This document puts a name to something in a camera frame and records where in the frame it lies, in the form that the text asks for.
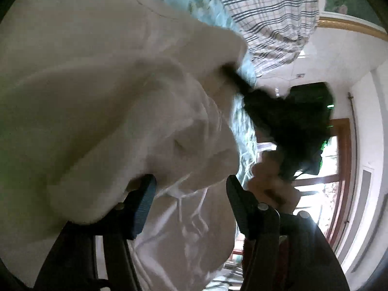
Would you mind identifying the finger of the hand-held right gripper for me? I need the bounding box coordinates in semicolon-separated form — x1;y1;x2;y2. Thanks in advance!
222;65;256;95

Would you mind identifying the curtain rod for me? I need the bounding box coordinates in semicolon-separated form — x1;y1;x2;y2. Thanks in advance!
347;92;366;272

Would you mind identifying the plaid pillow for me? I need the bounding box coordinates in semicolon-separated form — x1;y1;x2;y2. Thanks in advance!
202;0;323;78

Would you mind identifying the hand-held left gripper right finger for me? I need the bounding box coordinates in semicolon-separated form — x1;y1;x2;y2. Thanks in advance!
226;174;349;291

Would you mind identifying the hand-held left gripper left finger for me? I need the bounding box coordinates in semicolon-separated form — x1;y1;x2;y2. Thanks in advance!
29;174;158;291

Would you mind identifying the person's right hand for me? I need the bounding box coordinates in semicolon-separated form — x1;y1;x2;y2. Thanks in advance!
247;150;301;216

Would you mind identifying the teal floral blanket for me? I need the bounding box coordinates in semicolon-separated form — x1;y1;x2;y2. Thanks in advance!
148;0;259;190

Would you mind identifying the white hooded sweatshirt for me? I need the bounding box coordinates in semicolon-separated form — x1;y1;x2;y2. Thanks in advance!
0;0;258;291

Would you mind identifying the wooden window frame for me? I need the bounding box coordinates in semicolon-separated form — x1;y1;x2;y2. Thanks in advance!
257;118;356;251

